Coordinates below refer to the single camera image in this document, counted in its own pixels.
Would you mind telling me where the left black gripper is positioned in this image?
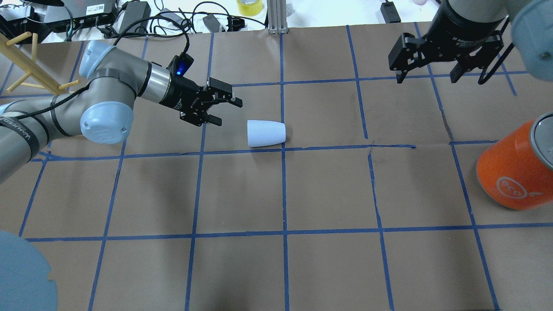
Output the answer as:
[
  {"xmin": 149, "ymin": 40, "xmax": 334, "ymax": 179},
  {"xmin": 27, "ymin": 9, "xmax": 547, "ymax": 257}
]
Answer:
[{"xmin": 160, "ymin": 54, "xmax": 243, "ymax": 127}]

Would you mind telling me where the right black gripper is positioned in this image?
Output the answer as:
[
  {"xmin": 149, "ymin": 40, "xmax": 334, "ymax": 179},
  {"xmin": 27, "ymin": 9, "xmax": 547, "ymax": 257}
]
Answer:
[{"xmin": 388, "ymin": 13, "xmax": 503, "ymax": 84}]

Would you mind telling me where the white plastic cup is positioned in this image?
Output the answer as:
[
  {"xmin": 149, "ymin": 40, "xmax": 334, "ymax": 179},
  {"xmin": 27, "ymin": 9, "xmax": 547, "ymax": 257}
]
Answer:
[{"xmin": 247, "ymin": 120, "xmax": 286, "ymax": 148}]

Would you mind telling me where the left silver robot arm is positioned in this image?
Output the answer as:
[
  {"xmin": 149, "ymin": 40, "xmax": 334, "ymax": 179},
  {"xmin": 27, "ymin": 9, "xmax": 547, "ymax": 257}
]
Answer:
[{"xmin": 0, "ymin": 41, "xmax": 243, "ymax": 311}]

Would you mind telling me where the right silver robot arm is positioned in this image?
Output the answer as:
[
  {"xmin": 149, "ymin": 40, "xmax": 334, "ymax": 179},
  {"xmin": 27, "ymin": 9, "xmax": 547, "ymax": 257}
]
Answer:
[{"xmin": 209, "ymin": 0, "xmax": 552, "ymax": 124}]

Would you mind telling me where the yellow tape roll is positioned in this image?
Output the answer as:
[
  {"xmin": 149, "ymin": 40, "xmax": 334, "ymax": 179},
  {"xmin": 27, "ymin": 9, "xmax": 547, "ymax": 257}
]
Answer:
[{"xmin": 236, "ymin": 0, "xmax": 263, "ymax": 16}]

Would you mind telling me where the black power adapter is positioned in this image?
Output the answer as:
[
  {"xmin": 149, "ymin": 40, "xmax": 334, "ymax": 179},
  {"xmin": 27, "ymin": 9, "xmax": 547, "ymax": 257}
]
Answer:
[{"xmin": 118, "ymin": 0, "xmax": 151, "ymax": 34}]

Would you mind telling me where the orange cylindrical bin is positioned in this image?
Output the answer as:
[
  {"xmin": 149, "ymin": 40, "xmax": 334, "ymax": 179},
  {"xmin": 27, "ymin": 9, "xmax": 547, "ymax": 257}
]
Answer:
[{"xmin": 476, "ymin": 112, "xmax": 553, "ymax": 210}]

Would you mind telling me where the wooden mug tree stand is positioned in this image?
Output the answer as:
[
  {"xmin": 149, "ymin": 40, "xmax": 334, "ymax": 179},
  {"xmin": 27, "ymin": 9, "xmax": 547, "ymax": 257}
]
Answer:
[{"xmin": 0, "ymin": 32, "xmax": 80, "ymax": 95}]

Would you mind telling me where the aluminium frame post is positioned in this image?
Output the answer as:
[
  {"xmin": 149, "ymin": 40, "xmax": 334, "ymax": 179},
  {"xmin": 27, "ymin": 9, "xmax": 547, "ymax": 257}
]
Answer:
[{"xmin": 267, "ymin": 0, "xmax": 289, "ymax": 34}]

